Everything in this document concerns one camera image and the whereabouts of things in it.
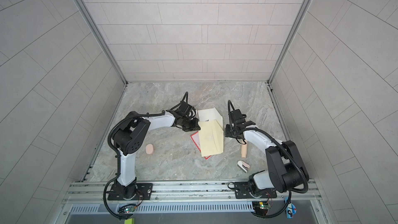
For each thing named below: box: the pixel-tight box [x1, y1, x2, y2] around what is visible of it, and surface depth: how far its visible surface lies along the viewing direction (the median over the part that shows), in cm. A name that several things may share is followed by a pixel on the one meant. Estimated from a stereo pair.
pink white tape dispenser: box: [236, 160, 251, 174], surface depth 79 cm
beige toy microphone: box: [240, 141, 248, 159], surface depth 84 cm
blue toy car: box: [283, 196, 297, 219], surface depth 67 cm
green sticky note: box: [124, 217, 135, 224], surface depth 64 cm
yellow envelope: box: [198, 119, 224, 158], surface depth 89 cm
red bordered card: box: [190, 131, 213, 161], surface depth 89 cm
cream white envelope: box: [197, 107, 224, 130], surface depth 100 cm
